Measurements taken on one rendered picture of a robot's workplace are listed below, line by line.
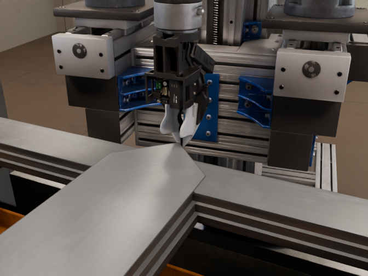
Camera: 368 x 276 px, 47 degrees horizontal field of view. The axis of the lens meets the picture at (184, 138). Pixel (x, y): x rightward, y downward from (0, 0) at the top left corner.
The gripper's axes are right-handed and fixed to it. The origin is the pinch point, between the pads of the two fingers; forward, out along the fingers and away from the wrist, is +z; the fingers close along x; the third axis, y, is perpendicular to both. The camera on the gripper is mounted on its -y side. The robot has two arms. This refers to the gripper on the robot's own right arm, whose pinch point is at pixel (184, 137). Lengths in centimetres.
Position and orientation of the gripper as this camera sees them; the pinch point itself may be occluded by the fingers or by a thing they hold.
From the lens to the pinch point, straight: 77.1
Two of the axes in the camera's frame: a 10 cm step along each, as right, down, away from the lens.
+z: 0.0, 9.0, 4.3
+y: -4.3, 3.9, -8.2
